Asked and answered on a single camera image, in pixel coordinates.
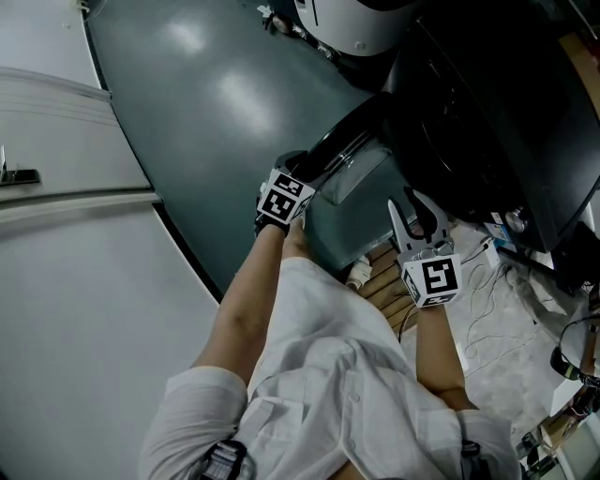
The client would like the blue white sticker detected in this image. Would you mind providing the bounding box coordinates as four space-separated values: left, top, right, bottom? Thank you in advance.
483 220 513 248

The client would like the white crumpled sheet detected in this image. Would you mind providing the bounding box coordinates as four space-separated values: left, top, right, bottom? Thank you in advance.
505 262 582 324

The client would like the large black machine housing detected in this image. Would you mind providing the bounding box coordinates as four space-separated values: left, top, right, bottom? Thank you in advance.
382 13 600 254

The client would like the small black wall fixture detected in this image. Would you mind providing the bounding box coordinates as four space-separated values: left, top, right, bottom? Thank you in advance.
0 168 41 187

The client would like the black shoulder strap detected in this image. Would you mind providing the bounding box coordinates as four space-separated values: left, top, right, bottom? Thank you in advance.
200 438 255 480
460 440 483 480

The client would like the person's white shirt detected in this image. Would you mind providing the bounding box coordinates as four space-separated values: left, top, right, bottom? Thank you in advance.
138 255 524 480

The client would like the large brown cardboard box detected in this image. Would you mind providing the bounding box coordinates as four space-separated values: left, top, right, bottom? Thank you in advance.
557 30 600 118

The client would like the person's white shoe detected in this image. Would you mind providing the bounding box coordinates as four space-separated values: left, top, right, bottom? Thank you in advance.
345 255 372 289

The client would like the person's left hand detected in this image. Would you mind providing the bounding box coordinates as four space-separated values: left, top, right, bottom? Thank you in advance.
254 211 293 235

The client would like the person's left forearm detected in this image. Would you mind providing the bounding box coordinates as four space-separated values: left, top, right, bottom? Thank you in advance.
189 225 293 376

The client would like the wooden pallet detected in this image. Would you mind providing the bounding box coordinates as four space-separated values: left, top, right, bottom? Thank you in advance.
358 241 421 332

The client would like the person's right forearm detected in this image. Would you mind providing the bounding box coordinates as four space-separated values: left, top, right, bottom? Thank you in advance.
414 303 479 413

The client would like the black frame table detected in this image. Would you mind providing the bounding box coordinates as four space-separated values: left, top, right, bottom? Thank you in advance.
499 219 600 295

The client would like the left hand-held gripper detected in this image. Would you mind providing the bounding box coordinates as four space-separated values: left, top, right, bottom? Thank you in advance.
256 149 316 231

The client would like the white power adapter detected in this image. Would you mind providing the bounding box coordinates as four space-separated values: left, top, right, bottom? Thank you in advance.
480 236 502 267

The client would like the round grey metal knob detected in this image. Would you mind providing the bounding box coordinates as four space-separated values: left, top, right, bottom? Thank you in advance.
504 207 530 232

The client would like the black folding stand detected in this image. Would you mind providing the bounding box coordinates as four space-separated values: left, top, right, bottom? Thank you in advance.
515 430 563 477

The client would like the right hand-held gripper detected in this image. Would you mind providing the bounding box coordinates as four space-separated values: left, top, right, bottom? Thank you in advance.
386 186 463 308

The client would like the black cable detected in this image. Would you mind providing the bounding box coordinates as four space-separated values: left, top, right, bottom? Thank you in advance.
392 304 419 341

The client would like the white box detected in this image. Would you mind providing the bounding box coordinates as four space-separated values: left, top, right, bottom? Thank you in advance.
547 377 600 418

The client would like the small brown cardboard box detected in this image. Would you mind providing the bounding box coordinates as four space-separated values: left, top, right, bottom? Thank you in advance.
538 412 585 454

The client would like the white cable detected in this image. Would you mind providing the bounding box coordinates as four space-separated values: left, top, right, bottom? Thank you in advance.
461 262 545 376

